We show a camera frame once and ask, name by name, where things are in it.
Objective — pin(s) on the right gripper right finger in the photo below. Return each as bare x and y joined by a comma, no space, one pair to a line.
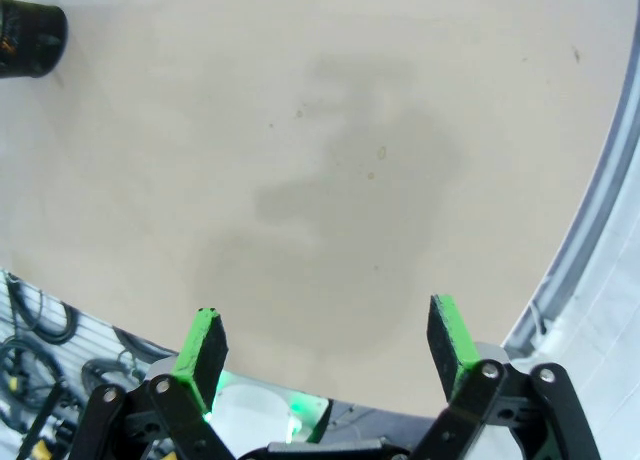
455,345

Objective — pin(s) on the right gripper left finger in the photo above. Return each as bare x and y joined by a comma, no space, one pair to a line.
200,360

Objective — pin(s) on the black mesh pen holder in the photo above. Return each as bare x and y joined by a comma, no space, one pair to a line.
30,37

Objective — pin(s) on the aluminium table edge rail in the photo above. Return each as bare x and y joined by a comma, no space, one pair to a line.
590,230

